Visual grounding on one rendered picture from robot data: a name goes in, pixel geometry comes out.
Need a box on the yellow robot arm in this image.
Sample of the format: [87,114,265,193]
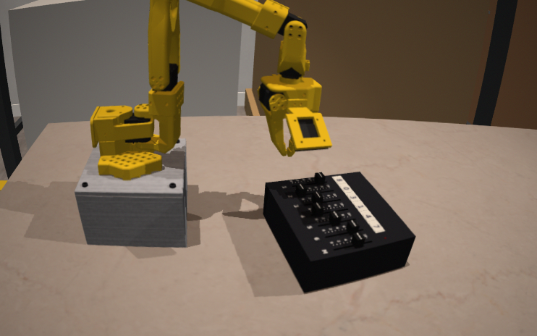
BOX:
[93,0,310,180]

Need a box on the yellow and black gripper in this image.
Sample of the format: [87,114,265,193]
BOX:
[257,74,332,157]

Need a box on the black lighting desk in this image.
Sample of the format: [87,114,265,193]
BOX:
[263,172,416,293]

